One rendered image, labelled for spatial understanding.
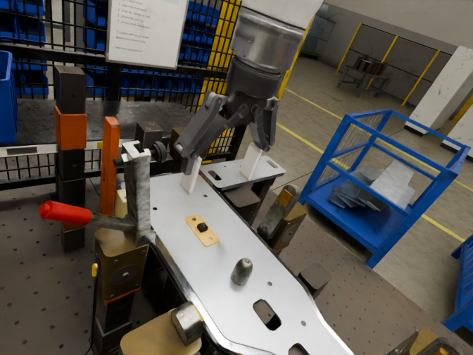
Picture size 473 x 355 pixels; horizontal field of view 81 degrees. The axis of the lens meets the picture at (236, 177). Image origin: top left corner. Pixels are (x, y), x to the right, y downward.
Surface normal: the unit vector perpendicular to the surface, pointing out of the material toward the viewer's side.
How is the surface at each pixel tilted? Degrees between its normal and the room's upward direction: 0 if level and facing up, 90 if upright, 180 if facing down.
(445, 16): 90
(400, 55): 90
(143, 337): 0
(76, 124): 90
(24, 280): 0
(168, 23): 90
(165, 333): 0
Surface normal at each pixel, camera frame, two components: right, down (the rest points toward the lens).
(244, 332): 0.30, -0.79
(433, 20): -0.66, 0.22
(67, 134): 0.61, 0.58
